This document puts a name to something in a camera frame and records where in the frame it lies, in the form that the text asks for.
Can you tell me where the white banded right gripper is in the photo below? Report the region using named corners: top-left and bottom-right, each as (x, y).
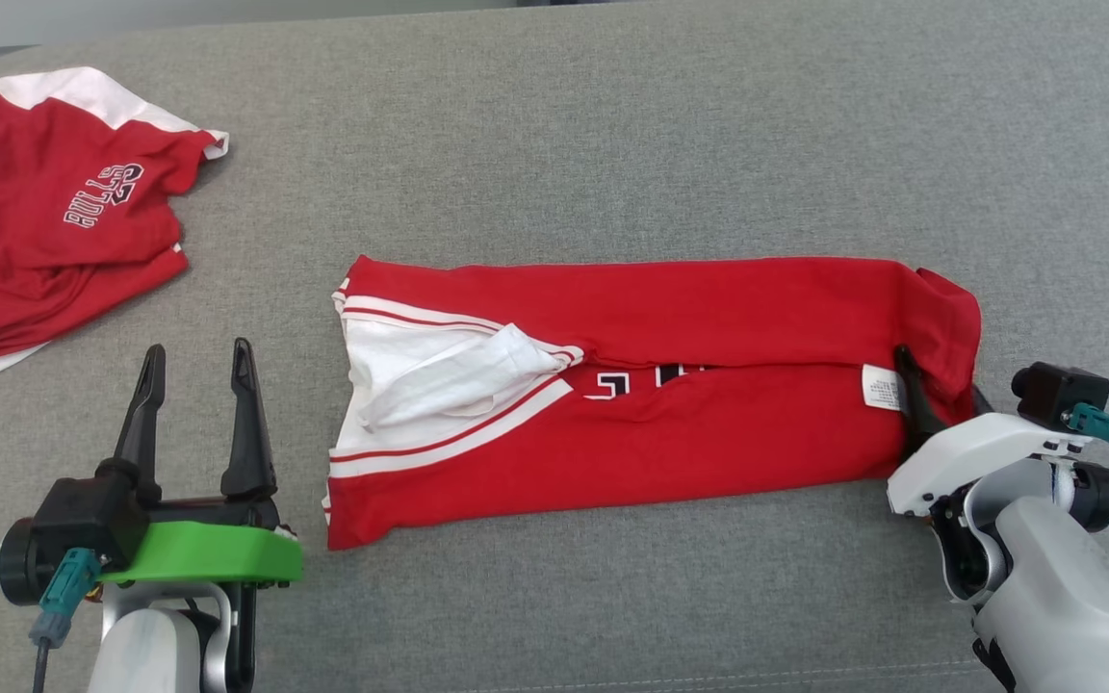
top-left (887, 346), bottom-right (1095, 521)

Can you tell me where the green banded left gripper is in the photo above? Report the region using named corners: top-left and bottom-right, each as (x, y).
top-left (102, 338), bottom-right (303, 585)

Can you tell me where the red white jersey number 33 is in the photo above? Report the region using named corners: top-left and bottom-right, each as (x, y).
top-left (323, 254), bottom-right (984, 552)

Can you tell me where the red shorts Bulls 23 print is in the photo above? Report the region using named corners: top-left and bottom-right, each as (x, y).
top-left (0, 65), bottom-right (230, 386)

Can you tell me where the left camera cable teal plug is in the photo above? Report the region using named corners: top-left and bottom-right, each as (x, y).
top-left (30, 547), bottom-right (103, 693)

